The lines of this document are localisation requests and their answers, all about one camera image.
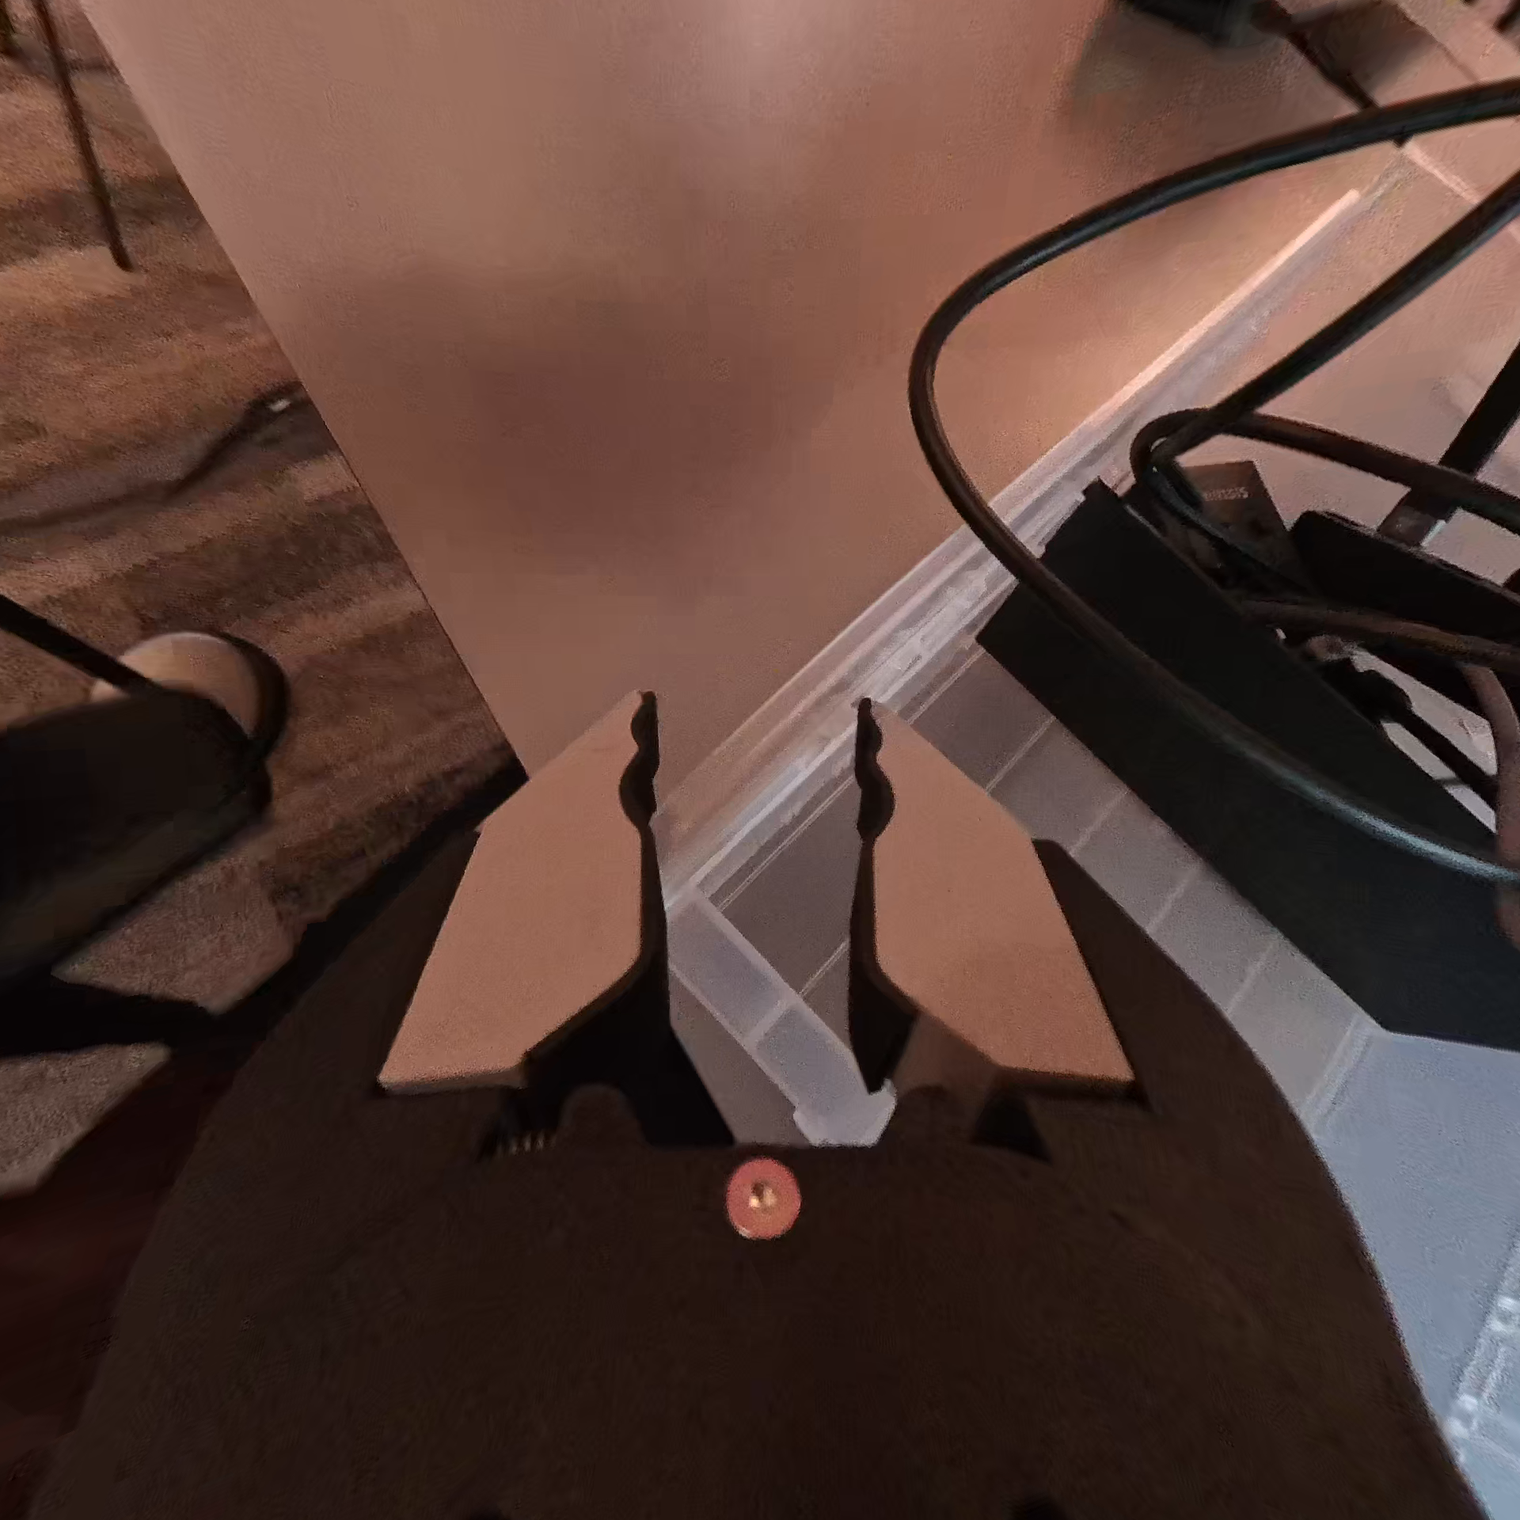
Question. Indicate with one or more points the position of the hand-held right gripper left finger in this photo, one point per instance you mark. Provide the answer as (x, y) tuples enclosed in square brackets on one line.
[(534, 926)]

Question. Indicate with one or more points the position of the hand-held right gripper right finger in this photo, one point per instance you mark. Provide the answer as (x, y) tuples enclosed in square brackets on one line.
[(987, 948)]

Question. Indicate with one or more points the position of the clear plastic bin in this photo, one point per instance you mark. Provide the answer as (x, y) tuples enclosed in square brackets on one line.
[(1187, 926)]

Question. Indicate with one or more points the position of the black USB hub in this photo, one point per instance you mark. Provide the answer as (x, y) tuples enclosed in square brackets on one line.
[(1187, 712), (1403, 583)]

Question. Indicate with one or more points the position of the black chair base with caster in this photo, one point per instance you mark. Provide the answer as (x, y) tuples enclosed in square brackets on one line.
[(108, 807)]

